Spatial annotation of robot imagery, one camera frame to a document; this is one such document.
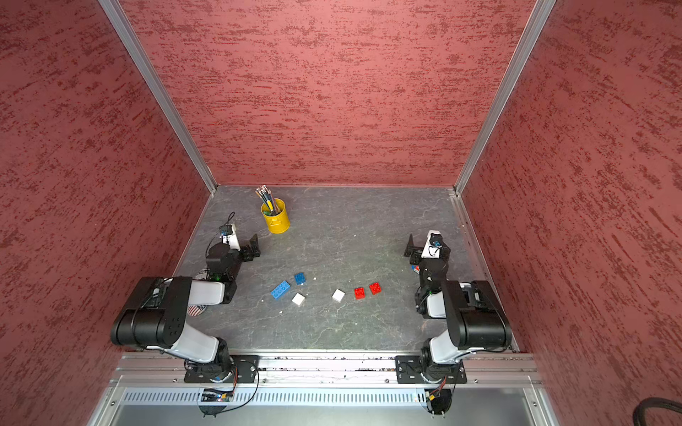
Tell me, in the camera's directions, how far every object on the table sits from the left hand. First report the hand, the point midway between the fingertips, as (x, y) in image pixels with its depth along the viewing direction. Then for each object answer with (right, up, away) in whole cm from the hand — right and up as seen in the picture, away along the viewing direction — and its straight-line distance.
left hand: (244, 240), depth 94 cm
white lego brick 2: (+35, -18, -6) cm, 40 cm away
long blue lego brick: (+15, -16, -6) cm, 23 cm away
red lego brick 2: (+47, -16, -4) cm, 50 cm away
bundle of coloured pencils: (+7, +16, +4) cm, 18 cm away
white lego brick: (+21, -19, -7) cm, 29 cm away
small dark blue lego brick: (+20, -13, -2) cm, 24 cm away
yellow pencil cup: (+11, +7, +5) cm, 14 cm away
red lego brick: (+42, -17, -6) cm, 46 cm away
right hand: (+64, +1, -4) cm, 64 cm away
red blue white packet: (+63, -10, +1) cm, 63 cm away
